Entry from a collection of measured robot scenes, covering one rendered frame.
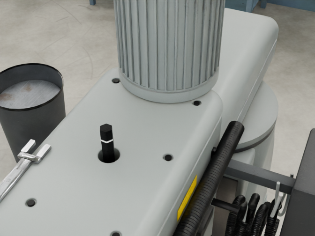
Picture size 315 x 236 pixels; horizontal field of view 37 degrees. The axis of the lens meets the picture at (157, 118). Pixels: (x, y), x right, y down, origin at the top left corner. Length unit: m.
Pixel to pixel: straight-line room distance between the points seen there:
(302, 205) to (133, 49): 0.46
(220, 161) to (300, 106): 3.07
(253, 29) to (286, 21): 3.65
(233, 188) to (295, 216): 0.29
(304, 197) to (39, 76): 2.57
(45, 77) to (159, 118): 2.50
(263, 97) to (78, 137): 0.75
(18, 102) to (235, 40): 2.10
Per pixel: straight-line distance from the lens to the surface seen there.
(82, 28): 4.84
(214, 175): 0.88
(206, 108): 0.88
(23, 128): 3.06
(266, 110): 1.41
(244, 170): 1.12
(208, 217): 0.97
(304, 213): 1.04
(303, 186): 1.00
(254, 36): 1.35
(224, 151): 0.92
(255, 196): 1.20
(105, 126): 0.75
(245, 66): 1.24
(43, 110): 2.98
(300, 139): 3.66
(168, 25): 0.79
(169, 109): 0.87
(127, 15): 0.82
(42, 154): 0.80
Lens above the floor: 2.46
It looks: 42 degrees down
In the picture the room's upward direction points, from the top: 1 degrees counter-clockwise
